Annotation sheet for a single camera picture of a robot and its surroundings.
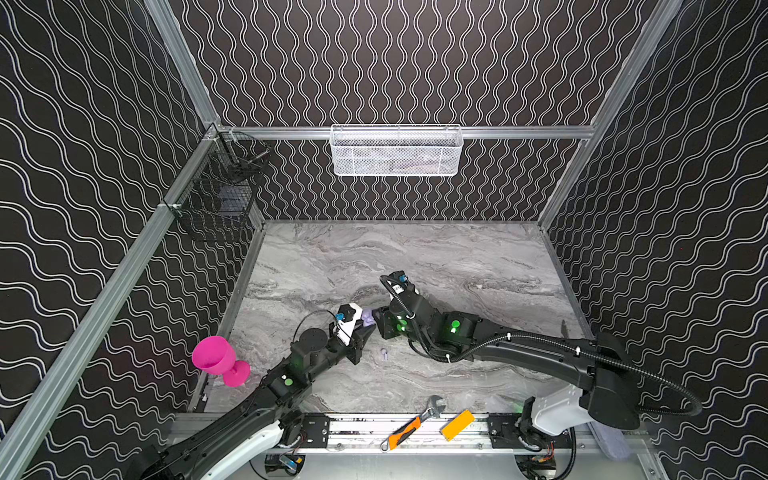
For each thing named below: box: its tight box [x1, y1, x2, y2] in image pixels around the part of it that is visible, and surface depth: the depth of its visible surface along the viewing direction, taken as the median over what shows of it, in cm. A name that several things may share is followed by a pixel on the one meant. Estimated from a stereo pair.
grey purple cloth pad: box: [586, 422, 633, 460], surface depth 72 cm
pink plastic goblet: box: [192, 335, 250, 387], surface depth 76 cm
